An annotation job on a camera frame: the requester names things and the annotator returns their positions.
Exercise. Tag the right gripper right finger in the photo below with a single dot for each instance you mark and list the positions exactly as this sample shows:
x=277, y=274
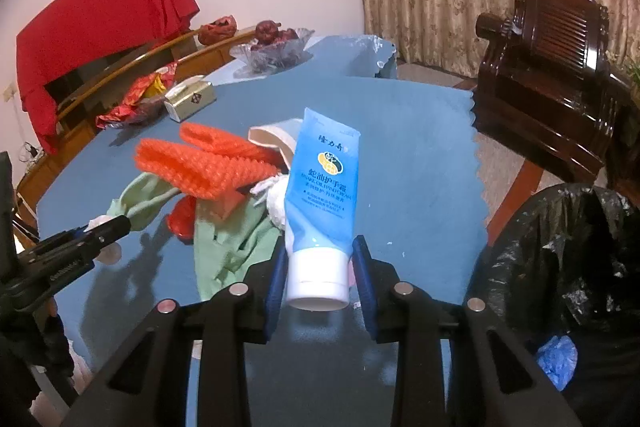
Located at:
x=457, y=365

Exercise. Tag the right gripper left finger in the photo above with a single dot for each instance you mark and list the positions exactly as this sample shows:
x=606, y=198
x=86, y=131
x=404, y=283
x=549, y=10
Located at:
x=146, y=381

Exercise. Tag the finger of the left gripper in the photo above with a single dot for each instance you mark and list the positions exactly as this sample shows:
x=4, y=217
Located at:
x=115, y=229

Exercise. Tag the blue disposable glove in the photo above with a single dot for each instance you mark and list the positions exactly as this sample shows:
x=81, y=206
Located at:
x=558, y=360

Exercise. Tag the red plastic bag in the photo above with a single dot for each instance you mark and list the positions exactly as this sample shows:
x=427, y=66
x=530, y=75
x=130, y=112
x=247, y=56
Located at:
x=182, y=218

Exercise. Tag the green rubber glove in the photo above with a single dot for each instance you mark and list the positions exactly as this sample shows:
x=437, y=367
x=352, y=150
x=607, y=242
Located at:
x=226, y=243

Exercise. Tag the orange foam fruit net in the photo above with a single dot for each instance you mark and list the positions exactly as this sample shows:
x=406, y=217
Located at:
x=197, y=173

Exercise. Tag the white tissue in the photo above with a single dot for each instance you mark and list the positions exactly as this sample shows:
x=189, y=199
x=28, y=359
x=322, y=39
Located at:
x=271, y=192

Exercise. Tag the blue hand cream tube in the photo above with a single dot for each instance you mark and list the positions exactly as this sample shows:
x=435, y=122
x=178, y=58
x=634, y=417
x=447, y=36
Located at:
x=320, y=209

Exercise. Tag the blue white paper cup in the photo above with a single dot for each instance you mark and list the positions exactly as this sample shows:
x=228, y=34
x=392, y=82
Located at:
x=280, y=136

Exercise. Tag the black lined trash bin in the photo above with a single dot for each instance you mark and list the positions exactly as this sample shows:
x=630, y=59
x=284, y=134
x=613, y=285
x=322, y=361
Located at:
x=567, y=263

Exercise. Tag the red snack packets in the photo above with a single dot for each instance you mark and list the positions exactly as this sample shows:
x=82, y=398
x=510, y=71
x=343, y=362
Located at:
x=143, y=100

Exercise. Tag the beige tissue box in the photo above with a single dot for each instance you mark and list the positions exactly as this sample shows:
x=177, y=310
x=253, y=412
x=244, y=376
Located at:
x=188, y=97

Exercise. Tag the blue tablecloth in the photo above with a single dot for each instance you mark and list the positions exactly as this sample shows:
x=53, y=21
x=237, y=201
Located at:
x=413, y=193

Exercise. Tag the glass fruit bowl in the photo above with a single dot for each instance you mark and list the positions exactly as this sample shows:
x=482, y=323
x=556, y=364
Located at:
x=277, y=57

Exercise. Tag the red cloth cover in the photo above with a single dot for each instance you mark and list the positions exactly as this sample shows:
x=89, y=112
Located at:
x=70, y=33

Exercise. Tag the red decorative pumpkin ornament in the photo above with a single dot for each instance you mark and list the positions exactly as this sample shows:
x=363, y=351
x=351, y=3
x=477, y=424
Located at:
x=219, y=30

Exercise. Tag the red apples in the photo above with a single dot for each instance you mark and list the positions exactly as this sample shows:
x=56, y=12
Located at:
x=269, y=35

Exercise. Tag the dark wooden armchair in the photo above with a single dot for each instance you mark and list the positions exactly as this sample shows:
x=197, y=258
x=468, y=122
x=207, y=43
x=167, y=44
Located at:
x=544, y=87

